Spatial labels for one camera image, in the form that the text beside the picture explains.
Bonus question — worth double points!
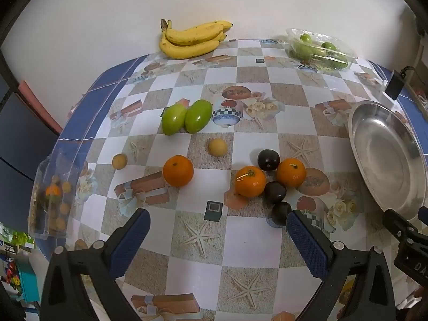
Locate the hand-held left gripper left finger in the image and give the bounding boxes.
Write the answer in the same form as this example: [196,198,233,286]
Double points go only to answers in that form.
[40,208,151,321]

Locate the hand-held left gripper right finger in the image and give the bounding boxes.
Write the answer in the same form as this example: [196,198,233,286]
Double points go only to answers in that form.
[286,209,397,321]

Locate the dark purple plum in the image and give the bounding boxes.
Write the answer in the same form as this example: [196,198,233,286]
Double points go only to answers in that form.
[265,181,287,204]
[257,149,280,171]
[270,202,292,228]

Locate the orange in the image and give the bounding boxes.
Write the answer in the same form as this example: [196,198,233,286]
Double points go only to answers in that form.
[276,158,307,188]
[235,166,267,198]
[163,155,194,187]

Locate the stainless steel bowl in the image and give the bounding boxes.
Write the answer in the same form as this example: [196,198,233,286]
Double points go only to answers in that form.
[348,100,428,221]

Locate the green mango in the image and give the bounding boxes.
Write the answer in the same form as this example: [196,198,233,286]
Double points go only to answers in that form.
[185,99,213,134]
[162,104,188,136]

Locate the heap of small green fruits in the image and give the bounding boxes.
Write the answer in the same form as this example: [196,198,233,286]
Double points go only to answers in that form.
[290,33,348,69]

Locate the heap of tan longans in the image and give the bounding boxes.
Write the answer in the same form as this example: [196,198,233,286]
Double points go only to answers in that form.
[47,174,72,233]

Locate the clear bag of small fruit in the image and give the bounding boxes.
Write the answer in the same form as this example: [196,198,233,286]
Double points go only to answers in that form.
[28,155,81,239]

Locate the teal box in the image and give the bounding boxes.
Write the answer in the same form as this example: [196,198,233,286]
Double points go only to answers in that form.
[15,259,42,303]

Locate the black charger box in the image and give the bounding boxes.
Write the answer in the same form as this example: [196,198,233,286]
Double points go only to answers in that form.
[386,70,407,100]

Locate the dark cabinet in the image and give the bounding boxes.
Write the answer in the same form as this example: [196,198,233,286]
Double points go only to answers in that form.
[0,53,64,235]

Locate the reddish brown board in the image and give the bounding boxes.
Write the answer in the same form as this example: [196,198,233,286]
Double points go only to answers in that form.
[18,80,64,134]

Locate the checkered printed tablecloth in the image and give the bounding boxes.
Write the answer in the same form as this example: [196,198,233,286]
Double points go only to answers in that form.
[55,37,428,321]

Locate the clear plastic clamshell container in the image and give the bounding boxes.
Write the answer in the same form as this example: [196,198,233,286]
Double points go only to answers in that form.
[286,28,358,71]

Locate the yellow banana bunch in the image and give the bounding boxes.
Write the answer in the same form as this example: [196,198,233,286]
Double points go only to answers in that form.
[159,19,234,60]

